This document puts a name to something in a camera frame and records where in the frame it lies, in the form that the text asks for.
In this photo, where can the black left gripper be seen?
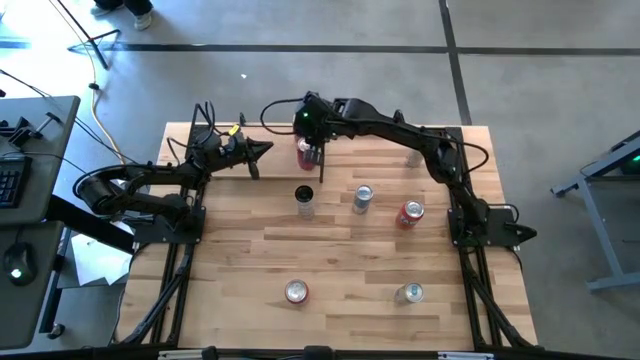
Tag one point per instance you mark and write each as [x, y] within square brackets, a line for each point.
[225, 152]

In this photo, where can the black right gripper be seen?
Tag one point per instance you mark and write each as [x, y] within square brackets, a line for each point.
[312, 122]

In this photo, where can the white Celsius can black lid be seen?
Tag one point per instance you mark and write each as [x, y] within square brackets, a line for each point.
[305, 207]

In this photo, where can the blue silver Red Bull can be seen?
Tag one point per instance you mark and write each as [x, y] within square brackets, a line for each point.
[361, 202]

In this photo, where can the red Fanta strawberry soda can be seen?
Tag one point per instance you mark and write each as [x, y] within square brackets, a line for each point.
[407, 217]
[296, 292]

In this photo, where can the white Celsius energy drink can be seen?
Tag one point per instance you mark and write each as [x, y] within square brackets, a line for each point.
[410, 292]

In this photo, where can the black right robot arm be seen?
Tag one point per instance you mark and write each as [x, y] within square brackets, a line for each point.
[400, 131]

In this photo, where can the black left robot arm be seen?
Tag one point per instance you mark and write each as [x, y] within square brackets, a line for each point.
[150, 175]

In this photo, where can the person's shoe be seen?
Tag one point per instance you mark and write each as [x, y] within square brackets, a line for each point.
[143, 21]
[102, 10]

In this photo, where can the black tripod stand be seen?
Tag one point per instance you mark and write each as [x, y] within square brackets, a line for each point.
[102, 62]

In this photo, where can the black desk support beam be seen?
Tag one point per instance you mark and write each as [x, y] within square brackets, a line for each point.
[85, 222]

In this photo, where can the person's leg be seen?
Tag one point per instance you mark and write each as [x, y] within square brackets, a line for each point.
[137, 5]

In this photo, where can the white paper sheets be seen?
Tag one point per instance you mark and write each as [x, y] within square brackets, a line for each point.
[95, 260]

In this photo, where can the grey desk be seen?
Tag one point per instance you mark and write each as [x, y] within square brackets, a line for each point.
[50, 165]

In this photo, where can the black desk clamp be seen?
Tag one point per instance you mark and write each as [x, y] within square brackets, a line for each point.
[20, 131]

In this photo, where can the black keyboard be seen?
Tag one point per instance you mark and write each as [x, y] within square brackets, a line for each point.
[12, 182]

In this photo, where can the black computer mouse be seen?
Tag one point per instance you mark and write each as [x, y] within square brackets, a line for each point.
[20, 262]

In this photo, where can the black caster wheel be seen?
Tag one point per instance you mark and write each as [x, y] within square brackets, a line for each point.
[56, 331]

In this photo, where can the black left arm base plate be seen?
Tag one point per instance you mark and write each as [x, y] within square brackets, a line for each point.
[150, 234]

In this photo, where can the black table-level camera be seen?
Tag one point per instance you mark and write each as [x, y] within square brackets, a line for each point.
[319, 353]

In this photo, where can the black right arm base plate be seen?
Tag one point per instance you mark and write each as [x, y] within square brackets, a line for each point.
[505, 225]

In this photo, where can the black aluminium rig frame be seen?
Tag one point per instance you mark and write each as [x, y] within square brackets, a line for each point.
[250, 356]

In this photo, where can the grey metal cart frame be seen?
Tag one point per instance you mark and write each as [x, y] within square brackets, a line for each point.
[600, 240]

